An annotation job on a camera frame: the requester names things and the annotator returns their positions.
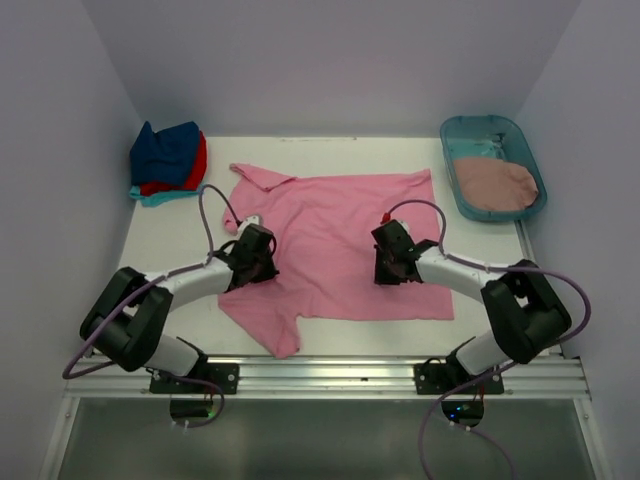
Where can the salmon pink cloth in bin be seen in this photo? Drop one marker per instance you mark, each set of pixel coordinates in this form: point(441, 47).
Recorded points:
point(495, 185)

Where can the pink t-shirt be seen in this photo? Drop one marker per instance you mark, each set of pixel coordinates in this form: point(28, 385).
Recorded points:
point(325, 252)

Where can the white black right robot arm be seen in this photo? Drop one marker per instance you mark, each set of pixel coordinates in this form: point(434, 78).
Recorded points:
point(525, 314)

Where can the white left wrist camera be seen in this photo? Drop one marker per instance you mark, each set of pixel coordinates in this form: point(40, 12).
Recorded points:
point(252, 220)

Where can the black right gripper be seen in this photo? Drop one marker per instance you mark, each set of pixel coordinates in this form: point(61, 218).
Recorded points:
point(379, 275)

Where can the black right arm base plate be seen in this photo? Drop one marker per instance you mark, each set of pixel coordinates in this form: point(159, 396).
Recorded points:
point(436, 376)

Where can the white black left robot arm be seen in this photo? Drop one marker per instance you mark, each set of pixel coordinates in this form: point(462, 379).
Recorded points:
point(126, 323)

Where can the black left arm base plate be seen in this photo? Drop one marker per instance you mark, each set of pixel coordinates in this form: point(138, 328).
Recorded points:
point(204, 379)

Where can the teal plastic bin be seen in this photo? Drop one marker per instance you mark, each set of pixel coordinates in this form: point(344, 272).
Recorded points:
point(491, 136)

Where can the folded blue t-shirt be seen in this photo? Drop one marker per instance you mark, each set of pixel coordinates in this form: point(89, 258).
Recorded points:
point(166, 156)

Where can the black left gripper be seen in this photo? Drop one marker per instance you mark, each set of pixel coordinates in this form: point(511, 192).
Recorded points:
point(269, 271)

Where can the folded red t-shirt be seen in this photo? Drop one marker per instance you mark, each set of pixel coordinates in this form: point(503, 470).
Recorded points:
point(192, 182)

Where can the folded teal t-shirt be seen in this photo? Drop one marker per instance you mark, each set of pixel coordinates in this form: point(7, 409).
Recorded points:
point(159, 198)

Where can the aluminium mounting rail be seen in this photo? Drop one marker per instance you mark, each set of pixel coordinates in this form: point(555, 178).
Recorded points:
point(343, 378)

